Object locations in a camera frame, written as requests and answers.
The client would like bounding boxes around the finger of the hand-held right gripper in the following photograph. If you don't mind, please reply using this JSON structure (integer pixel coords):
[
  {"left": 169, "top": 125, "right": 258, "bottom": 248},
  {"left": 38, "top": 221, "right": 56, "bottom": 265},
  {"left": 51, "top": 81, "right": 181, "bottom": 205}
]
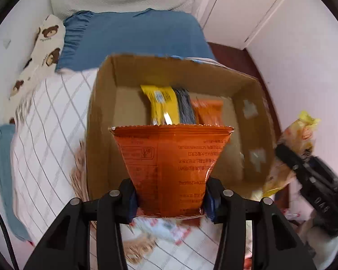
[{"left": 275, "top": 143, "right": 313, "bottom": 175}]

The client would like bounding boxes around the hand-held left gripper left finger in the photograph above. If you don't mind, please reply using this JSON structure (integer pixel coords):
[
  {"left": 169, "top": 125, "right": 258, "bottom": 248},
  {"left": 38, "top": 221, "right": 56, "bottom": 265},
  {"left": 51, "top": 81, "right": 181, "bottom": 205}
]
[{"left": 23, "top": 178, "right": 138, "bottom": 270}]

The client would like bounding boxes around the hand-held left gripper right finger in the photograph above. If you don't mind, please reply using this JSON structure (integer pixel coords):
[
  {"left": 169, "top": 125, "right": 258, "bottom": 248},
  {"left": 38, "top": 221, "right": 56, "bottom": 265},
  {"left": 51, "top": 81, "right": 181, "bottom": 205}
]
[{"left": 203, "top": 177, "right": 317, "bottom": 270}]

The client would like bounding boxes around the yellow beige chips packet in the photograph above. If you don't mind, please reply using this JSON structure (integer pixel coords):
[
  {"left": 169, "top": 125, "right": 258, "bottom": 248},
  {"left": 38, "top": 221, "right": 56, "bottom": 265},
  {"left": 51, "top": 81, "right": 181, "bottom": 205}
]
[{"left": 260, "top": 111, "right": 322, "bottom": 200}]

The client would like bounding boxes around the cardboard box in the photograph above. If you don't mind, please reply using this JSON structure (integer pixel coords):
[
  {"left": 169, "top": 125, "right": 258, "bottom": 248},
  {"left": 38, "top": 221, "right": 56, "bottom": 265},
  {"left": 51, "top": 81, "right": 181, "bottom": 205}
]
[{"left": 85, "top": 54, "right": 277, "bottom": 203}]

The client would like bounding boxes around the white and red packet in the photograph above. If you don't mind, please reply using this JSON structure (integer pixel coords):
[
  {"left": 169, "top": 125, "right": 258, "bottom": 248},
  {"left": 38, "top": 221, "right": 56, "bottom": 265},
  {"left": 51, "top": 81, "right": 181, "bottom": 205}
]
[{"left": 130, "top": 216, "right": 203, "bottom": 245}]

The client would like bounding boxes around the small orange snack packet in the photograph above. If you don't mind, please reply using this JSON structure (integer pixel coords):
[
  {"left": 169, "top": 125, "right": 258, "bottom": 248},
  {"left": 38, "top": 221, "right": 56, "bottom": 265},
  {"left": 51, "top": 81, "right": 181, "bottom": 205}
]
[{"left": 191, "top": 99, "right": 224, "bottom": 126}]

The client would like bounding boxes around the dark striped snack packet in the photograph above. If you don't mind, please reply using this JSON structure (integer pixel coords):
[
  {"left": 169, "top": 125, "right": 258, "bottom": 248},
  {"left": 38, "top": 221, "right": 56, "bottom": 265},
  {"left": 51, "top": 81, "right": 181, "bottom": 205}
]
[{"left": 173, "top": 88, "right": 199, "bottom": 124}]

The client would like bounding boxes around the yellow snack packet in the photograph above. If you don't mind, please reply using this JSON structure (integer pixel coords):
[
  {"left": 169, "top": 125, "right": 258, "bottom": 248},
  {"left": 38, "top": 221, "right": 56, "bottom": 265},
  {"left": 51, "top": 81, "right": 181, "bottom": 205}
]
[{"left": 140, "top": 84, "right": 180, "bottom": 126}]

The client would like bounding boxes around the light blue blanket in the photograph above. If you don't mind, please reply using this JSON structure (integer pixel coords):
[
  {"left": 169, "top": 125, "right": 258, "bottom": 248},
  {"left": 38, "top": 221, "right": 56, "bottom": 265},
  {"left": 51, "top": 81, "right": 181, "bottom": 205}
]
[{"left": 0, "top": 124, "right": 31, "bottom": 242}]

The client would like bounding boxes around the white door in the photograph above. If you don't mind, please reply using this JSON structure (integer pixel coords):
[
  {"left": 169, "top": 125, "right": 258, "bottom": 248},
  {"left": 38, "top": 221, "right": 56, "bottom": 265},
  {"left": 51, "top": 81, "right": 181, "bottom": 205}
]
[{"left": 199, "top": 0, "right": 296, "bottom": 50}]

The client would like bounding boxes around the blue pillow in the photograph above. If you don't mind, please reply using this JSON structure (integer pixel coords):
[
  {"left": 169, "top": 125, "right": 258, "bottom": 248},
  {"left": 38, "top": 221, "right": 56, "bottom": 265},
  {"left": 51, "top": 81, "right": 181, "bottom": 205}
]
[{"left": 55, "top": 8, "right": 216, "bottom": 72}]

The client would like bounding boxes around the bear print pillow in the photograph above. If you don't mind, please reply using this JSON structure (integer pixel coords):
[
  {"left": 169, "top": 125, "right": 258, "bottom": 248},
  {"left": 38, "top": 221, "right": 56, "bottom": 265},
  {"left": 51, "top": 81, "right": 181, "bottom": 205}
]
[{"left": 9, "top": 14, "right": 66, "bottom": 100}]

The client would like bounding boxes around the black cable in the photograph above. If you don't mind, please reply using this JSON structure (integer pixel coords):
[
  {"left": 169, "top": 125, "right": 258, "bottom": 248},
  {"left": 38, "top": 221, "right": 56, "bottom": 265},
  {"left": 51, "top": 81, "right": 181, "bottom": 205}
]
[{"left": 0, "top": 194, "right": 20, "bottom": 270}]

